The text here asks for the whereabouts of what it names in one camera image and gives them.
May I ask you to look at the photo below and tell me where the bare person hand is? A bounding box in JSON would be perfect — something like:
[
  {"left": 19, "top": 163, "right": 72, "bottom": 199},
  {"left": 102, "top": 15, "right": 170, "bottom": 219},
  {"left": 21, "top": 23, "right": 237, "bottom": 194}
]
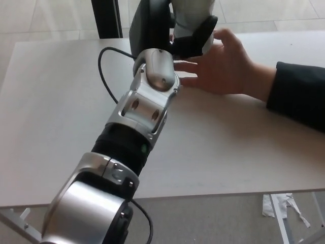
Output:
[{"left": 174, "top": 27, "right": 277, "bottom": 103}]

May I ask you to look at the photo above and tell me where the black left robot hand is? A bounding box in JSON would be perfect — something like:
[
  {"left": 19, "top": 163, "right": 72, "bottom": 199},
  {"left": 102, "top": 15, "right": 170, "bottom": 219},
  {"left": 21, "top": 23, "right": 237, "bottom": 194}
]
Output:
[{"left": 128, "top": 0, "right": 219, "bottom": 60}]

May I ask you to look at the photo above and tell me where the white plastic bottle with cap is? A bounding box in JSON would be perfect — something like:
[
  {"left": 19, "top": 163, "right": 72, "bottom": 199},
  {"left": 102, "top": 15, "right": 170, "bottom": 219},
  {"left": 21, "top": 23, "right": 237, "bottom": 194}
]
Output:
[{"left": 172, "top": 0, "right": 216, "bottom": 52}]

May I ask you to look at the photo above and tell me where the person forearm in black sleeve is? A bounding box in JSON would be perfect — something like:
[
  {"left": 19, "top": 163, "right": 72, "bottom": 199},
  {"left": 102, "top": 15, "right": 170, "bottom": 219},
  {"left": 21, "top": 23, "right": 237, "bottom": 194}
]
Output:
[{"left": 266, "top": 61, "right": 325, "bottom": 134}]

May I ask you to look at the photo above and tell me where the white crumpled paper scrap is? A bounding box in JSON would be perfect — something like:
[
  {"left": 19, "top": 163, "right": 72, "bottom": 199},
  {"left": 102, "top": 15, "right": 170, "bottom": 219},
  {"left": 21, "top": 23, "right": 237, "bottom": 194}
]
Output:
[{"left": 262, "top": 193, "right": 311, "bottom": 228}]

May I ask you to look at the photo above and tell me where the white table leg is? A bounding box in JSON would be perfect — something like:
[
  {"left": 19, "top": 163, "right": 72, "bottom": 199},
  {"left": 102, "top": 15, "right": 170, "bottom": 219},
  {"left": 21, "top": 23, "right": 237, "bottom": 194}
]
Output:
[{"left": 269, "top": 194, "right": 290, "bottom": 244}]

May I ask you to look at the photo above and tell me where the grey table leg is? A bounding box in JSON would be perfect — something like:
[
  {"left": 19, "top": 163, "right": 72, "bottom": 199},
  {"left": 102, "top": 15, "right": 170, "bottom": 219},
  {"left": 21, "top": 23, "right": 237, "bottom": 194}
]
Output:
[{"left": 310, "top": 191, "right": 325, "bottom": 217}]

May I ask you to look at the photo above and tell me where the white table corner brace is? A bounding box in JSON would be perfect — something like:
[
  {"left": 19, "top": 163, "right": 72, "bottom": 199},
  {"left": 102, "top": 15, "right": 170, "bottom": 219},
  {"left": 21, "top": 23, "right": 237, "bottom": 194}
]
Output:
[{"left": 0, "top": 206, "right": 49, "bottom": 244}]

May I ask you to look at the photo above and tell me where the black door frame post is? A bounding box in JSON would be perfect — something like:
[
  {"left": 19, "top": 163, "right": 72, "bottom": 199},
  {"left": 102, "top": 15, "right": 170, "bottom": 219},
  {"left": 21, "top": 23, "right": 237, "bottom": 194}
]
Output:
[{"left": 91, "top": 0, "right": 124, "bottom": 40}]

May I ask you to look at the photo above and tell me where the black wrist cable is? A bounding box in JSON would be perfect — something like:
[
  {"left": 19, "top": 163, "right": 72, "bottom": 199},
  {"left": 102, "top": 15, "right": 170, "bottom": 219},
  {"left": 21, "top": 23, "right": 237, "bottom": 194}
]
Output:
[{"left": 97, "top": 46, "right": 138, "bottom": 105}]

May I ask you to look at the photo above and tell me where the black elbow cable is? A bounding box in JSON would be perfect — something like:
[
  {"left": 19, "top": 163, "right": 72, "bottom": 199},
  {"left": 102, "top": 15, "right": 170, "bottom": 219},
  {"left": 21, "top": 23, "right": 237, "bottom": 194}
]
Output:
[{"left": 130, "top": 199, "right": 154, "bottom": 244}]

